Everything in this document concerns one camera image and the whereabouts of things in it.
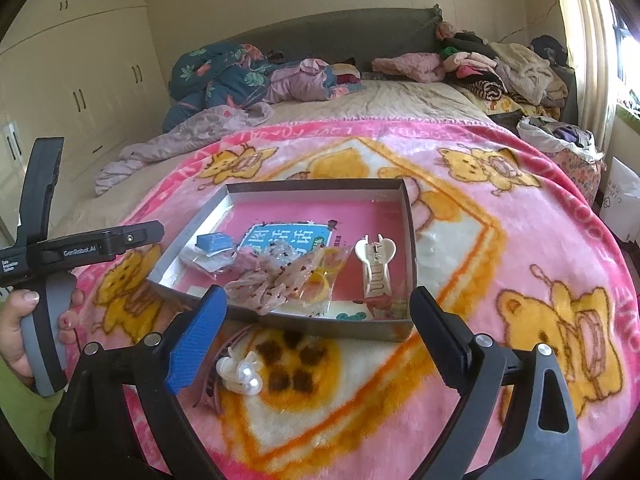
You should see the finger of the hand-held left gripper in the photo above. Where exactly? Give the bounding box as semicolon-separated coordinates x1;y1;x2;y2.
19;137;65;251

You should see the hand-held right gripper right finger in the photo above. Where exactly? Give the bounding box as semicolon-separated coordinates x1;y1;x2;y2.
409;286;583;480

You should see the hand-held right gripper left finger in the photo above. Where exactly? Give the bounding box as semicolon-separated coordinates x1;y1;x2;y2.
50;284;231;480

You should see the brown hair claw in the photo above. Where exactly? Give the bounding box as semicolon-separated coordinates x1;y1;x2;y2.
192;324;253;415

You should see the white pearl hair clip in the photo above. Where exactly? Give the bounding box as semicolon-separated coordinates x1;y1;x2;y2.
216;350;263;395

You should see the earring card bag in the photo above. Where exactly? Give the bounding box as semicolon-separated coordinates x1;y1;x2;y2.
180;247;236;273

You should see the grey cardboard box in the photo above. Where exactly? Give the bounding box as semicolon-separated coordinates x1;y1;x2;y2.
146;177;420;343

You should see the dotted scrunchie bag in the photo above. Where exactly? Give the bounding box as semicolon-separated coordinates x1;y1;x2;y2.
225;240;321;316

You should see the cream hair claw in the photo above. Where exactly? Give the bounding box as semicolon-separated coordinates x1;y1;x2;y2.
354;234;397;301

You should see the small blue box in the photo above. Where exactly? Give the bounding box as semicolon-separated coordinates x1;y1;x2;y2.
195;232;235;253

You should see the bag of yellow hair ties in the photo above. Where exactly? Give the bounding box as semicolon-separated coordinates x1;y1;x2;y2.
295;245;351;318

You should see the person's left hand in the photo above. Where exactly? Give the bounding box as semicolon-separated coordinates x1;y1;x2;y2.
0;289;86;382

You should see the pink printed blanket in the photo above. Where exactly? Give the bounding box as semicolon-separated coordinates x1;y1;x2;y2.
70;119;640;480

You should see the cream wardrobe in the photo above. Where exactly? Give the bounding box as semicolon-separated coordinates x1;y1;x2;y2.
0;0;171;241

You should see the yellow-green garment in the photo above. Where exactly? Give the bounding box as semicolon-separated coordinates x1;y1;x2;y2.
0;355;53;461

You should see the lilac bed sheet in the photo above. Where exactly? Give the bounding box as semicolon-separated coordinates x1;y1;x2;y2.
95;102;275;196

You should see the dark floral quilt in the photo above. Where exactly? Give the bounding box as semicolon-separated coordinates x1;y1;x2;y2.
162;42;273;133

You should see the floral fabric bag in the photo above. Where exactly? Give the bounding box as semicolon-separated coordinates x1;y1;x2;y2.
517;115;608;206

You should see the white bag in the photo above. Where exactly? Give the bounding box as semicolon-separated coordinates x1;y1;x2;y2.
600;157;640;246

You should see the beige bed sheet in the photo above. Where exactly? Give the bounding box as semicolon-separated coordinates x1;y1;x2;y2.
47;80;496;241

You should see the pile of clothes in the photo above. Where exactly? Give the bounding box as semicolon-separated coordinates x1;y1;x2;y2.
435;20;571;108

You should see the colourful pillow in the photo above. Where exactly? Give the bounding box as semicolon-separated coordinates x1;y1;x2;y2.
329;62;366;98

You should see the pink fluffy garment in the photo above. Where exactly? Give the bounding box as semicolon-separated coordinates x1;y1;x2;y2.
371;52;446;83

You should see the pink pajama garment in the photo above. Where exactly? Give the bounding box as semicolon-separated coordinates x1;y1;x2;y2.
262;57;341;106

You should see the grey headboard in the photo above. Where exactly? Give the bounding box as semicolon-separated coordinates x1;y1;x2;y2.
207;4;443;73

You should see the pale curtain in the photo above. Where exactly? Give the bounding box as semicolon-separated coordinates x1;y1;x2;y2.
547;0;626;131

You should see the window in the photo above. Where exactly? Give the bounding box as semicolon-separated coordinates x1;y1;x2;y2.
607;0;640;111

